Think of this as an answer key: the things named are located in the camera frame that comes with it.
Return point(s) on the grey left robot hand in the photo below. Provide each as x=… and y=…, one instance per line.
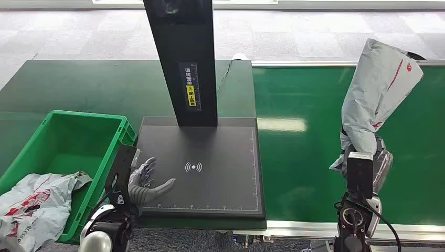
x=142, y=191

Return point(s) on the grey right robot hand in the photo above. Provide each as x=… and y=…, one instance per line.
x=382, y=163

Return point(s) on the grey plastic mailer package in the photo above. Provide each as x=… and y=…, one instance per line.
x=375, y=94

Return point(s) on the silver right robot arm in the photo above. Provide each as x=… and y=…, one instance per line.
x=353, y=222

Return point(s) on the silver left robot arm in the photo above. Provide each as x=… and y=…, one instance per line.
x=104, y=226

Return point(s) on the green conveyor belt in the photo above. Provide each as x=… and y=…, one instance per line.
x=302, y=167

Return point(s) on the black inbound scanner machine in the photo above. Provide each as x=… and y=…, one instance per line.
x=215, y=156

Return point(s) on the crumpled grey mailer package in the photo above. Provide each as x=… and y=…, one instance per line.
x=31, y=212

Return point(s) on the green plastic crate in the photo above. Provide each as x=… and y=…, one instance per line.
x=69, y=139

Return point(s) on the black yellow label sticker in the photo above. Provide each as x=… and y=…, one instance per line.
x=190, y=95

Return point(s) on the black ribbed round object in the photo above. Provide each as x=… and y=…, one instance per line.
x=417, y=56

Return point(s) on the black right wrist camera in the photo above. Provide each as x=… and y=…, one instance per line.
x=359, y=174

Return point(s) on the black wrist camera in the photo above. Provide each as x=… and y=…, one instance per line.
x=120, y=170
x=359, y=174

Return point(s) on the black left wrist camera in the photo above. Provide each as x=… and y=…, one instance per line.
x=120, y=170

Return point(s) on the metal bracket under table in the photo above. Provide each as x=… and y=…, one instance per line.
x=253, y=240

